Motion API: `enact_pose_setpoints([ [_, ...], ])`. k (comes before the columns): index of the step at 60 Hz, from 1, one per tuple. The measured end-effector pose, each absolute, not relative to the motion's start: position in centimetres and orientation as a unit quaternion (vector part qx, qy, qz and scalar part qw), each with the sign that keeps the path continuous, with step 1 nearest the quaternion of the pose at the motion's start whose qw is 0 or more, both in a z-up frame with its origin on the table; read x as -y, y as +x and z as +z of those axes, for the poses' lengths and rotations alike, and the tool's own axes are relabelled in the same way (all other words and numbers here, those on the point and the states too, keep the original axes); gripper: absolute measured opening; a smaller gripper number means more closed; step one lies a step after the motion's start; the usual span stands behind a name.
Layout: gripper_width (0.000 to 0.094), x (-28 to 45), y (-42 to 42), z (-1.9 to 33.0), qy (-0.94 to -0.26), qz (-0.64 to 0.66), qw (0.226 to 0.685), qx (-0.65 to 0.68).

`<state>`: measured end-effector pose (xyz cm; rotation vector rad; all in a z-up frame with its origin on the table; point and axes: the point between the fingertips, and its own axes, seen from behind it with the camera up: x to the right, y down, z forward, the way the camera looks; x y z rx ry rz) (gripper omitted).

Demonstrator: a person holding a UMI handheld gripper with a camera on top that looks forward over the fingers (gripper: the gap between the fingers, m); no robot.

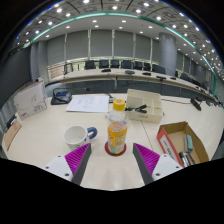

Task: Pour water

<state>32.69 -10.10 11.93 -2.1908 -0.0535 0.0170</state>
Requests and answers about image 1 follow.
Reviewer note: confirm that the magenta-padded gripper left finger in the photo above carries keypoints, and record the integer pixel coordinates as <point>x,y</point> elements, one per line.
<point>78,160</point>

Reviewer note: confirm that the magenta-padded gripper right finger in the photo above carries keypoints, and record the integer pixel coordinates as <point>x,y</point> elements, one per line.
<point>146,160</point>

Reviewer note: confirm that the yellow-capped orange drink bottle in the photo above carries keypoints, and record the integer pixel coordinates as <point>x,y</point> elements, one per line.
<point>117,133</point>

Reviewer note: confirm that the flat round red coaster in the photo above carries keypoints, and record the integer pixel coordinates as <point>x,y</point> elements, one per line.
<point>107,149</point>

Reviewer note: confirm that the dark marker pen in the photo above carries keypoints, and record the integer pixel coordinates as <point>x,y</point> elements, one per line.
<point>183,159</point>
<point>191,158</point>

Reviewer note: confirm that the brown open cardboard box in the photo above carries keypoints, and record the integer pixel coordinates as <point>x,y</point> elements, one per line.
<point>175,136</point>

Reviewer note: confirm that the white open organizer box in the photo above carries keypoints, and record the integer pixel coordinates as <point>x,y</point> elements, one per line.
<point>146,116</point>

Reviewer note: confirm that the grey-green block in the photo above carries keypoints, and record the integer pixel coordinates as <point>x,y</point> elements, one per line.
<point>189,142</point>

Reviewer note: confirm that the white printed paper sheet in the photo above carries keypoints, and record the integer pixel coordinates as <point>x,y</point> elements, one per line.
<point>87,104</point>

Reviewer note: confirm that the black desk phone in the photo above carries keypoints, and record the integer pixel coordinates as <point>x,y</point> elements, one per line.
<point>61,97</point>

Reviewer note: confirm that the brown flat envelope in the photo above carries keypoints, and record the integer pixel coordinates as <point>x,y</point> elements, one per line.
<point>11,133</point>

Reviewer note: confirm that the white cardboard box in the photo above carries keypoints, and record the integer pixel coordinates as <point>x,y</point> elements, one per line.
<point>30,100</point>

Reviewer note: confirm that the long curved conference desk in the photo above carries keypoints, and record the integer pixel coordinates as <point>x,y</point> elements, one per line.
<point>100,75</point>

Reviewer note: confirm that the black office chairs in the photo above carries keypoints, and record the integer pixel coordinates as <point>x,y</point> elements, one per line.
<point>115,63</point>

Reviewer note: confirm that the ceiling lights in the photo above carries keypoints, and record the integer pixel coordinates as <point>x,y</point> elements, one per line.
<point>115,7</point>

